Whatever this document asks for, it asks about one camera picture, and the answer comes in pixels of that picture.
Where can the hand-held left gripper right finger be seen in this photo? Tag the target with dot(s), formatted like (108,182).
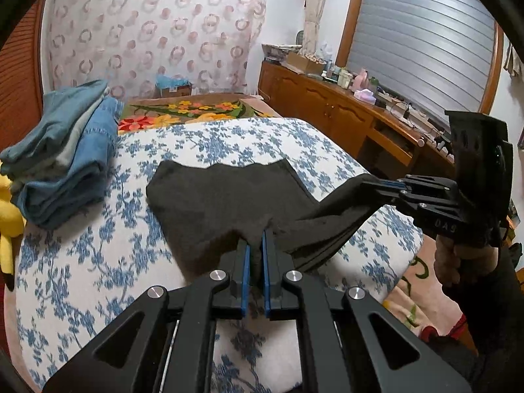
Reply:
(268,270)

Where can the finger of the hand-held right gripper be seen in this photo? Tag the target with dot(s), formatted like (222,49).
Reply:
(389,183)
(395,195)

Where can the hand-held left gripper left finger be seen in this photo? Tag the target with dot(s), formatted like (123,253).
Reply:
(245,262)

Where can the black pants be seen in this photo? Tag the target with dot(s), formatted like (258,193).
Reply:
(213,213)

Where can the person's right forearm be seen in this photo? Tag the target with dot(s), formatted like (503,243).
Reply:
(495,327)

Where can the person's right hand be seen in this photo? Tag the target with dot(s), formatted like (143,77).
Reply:
(462,260)

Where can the white power strip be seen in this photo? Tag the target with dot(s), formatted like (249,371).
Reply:
(393,100)

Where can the pink tissue box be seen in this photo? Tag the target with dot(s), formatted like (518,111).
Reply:
(365,95)

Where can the pink green patterned floor mat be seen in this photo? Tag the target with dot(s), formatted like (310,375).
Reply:
(417,286)

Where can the wooden cabinet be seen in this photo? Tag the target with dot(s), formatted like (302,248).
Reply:
(319,106)

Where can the pink bottle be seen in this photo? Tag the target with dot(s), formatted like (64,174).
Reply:
(362,80)

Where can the blue floral white blanket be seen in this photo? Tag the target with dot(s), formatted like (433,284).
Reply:
(123,294)

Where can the hanging beige cloth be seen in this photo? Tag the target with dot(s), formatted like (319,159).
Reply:
(513,59)

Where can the open cardboard tray box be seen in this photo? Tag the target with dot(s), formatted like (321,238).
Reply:
(303,63)

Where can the yellow flower patterned blanket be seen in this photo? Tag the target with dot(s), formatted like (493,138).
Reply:
(184,110)

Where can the small cardboard box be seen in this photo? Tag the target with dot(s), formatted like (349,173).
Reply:
(174,89)

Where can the blue denim folded jeans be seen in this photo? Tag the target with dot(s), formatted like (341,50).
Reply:
(73,188)

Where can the beige narrow curtain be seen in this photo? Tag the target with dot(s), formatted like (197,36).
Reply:
(317,8)

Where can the teal folded jeans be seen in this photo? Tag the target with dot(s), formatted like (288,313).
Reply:
(61,118)

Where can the yellow plush toy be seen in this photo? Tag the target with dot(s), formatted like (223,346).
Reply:
(8,221)

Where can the wooden louvered wardrobe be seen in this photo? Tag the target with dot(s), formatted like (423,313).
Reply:
(20,77)

